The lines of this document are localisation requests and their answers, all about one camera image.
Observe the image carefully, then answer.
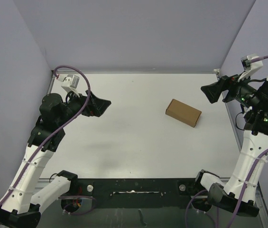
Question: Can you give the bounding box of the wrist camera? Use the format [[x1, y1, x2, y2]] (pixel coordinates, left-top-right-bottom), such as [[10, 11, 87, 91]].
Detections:
[[61, 75, 80, 96], [238, 54, 263, 82]]

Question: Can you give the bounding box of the purple cable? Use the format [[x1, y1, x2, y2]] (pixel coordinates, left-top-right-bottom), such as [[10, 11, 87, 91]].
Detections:
[[0, 65, 99, 228], [185, 54, 268, 228]]

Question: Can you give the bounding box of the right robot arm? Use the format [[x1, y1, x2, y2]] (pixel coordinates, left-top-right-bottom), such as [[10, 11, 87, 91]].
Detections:
[[193, 75, 268, 217]]

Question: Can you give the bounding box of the brown cardboard box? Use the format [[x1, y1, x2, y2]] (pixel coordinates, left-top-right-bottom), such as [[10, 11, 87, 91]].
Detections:
[[165, 99, 202, 128]]

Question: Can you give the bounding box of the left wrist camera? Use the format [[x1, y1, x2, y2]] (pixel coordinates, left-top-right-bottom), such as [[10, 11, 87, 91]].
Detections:
[[61, 75, 80, 96]]

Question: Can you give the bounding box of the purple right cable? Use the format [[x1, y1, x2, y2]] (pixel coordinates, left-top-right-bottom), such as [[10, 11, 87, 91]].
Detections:
[[185, 54, 268, 228]]

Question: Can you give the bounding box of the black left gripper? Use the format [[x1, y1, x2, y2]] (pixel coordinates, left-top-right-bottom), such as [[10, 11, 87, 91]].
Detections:
[[57, 87, 111, 127]]

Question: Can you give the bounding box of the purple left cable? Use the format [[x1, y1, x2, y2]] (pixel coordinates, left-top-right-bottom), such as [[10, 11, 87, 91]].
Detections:
[[0, 65, 99, 228]]

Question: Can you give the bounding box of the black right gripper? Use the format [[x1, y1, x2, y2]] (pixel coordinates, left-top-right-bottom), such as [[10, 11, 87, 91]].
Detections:
[[202, 69, 262, 107]]

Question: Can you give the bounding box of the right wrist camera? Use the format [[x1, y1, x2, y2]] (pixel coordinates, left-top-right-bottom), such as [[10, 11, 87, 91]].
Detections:
[[238, 54, 263, 82]]

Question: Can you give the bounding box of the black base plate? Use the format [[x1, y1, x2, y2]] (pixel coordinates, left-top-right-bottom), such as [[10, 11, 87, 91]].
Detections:
[[61, 178, 203, 213]]

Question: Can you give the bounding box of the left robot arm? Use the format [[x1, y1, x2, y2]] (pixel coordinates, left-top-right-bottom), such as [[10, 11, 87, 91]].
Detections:
[[0, 90, 111, 228]]

